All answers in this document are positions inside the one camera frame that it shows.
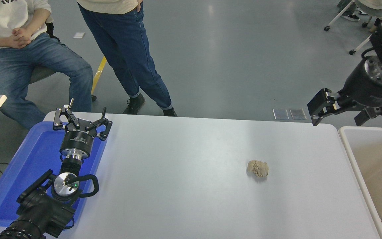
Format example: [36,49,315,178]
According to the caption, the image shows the person's right hand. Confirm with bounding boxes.
[8,35,31,49]

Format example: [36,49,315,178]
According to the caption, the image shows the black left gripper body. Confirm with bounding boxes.
[60,119,98,154]

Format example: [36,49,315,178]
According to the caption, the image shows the blue plastic tray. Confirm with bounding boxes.
[0,121,108,229]

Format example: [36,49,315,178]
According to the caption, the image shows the large pale bin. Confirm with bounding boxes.
[339,126,382,239]

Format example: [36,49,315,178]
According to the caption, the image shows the white wheeled chair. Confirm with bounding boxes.
[324,0,382,55]

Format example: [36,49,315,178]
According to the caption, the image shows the grey office chair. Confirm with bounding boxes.
[0,22,97,102]

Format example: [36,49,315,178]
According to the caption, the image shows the tan paper ball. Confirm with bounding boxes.
[247,160,269,179]

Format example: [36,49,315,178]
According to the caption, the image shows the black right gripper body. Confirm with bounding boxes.
[339,60,382,108]

